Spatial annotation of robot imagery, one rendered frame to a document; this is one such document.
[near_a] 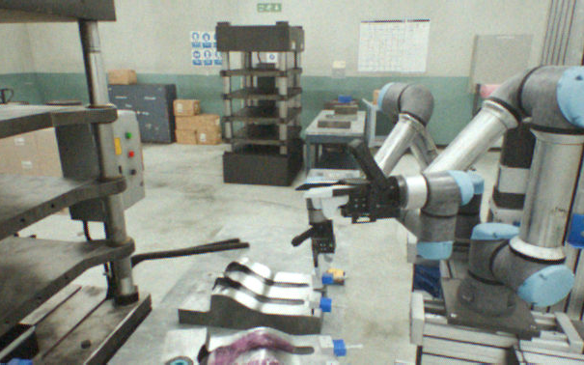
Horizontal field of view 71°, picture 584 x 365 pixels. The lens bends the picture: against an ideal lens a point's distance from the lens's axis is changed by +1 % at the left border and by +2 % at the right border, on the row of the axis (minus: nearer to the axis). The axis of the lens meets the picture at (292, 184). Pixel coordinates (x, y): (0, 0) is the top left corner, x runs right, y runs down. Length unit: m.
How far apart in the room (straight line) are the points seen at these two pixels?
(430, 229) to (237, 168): 4.75
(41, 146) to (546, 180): 4.77
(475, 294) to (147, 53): 8.13
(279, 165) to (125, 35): 4.80
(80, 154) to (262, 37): 3.79
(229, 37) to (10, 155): 2.78
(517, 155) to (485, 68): 6.25
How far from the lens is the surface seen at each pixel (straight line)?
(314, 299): 1.44
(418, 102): 1.43
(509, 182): 1.42
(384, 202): 0.86
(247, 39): 5.29
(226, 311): 1.48
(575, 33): 1.31
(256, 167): 5.47
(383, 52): 7.71
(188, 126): 8.19
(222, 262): 1.93
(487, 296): 1.25
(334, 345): 1.34
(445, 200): 0.90
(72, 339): 1.66
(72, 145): 1.75
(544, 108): 1.01
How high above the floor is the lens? 1.71
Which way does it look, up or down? 18 degrees down
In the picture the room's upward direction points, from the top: straight up
